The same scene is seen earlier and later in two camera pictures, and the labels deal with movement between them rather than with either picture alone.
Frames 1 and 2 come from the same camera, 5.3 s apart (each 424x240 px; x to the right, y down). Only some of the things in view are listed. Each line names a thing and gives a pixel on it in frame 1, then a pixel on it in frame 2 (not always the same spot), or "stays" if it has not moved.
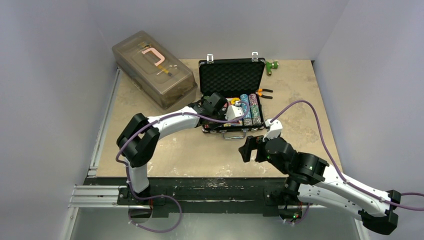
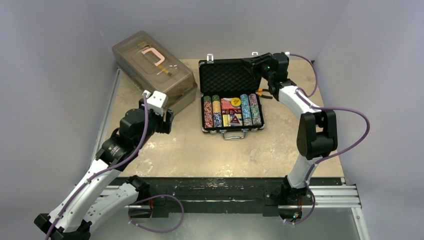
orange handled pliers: (259, 92) stays
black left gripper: (224, 113) → (164, 125)
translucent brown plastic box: (147, 66) stays
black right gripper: (257, 148) → (257, 63)
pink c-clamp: (162, 58) stays
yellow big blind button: (233, 99) stays
